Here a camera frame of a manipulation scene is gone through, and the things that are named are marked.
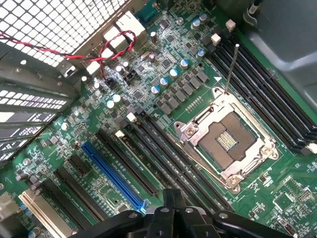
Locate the silver CPU socket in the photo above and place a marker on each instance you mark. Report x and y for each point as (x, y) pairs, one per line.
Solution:
(227, 143)

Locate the long black expansion slot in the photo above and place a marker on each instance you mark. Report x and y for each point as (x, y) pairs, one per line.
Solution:
(68, 204)
(81, 194)
(128, 164)

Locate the black RAM slot white latches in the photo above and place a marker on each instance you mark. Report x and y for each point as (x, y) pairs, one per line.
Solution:
(120, 134)
(267, 97)
(277, 76)
(131, 117)

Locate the short black expansion slot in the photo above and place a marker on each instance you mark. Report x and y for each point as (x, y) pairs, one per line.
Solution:
(79, 164)

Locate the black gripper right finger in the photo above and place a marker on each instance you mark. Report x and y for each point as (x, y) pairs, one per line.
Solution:
(188, 223)

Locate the silver rear port housing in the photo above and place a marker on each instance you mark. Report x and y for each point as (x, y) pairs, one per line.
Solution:
(130, 23)
(114, 37)

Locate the beige expansion slot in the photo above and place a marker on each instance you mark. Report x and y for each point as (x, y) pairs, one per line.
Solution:
(44, 212)

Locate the thin closed locking lever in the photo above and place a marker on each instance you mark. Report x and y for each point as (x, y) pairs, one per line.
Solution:
(203, 163)

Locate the open grey metal PC case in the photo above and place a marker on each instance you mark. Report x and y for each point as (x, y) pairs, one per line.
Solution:
(292, 29)

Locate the green Dell motherboard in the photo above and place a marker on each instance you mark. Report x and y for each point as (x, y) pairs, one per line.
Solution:
(173, 44)

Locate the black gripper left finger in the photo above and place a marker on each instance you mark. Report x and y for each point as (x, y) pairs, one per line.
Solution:
(168, 223)

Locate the blue expansion slot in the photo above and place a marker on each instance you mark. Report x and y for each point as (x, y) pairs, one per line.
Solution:
(111, 173)

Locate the thin raised locking lever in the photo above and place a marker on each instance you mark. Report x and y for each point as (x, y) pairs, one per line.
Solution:
(232, 64)

